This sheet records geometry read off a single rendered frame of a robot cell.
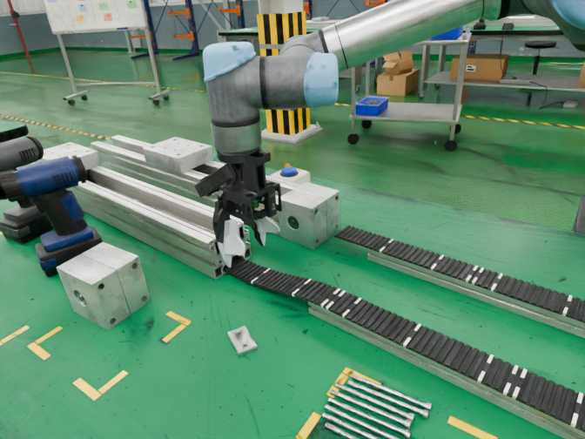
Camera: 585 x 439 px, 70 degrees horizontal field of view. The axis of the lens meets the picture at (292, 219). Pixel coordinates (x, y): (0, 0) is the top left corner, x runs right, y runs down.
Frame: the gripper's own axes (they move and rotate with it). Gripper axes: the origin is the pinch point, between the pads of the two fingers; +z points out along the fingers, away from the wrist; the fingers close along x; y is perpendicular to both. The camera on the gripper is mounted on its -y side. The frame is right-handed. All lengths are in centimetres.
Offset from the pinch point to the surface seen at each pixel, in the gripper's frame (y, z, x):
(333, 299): 19.9, 2.3, 0.3
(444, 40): -78, -4, 291
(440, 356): 38.2, 2.1, -1.4
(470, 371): 42.0, 2.3, -1.3
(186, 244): -10.8, 0.2, -4.7
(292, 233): -0.1, 3.4, 14.3
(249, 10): -698, -12, 712
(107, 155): -74, 0, 14
